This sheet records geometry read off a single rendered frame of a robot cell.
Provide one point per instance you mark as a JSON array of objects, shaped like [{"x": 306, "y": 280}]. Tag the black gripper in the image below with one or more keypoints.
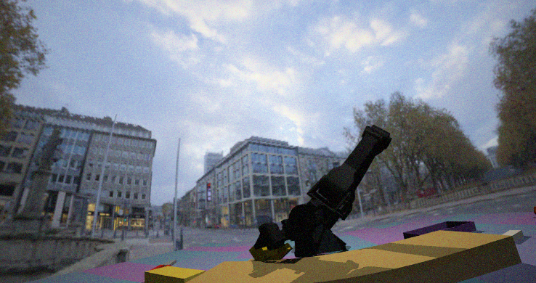
[{"x": 272, "y": 237}]

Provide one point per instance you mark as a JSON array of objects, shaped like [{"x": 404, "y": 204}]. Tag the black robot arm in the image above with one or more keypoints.
[{"x": 337, "y": 188}]

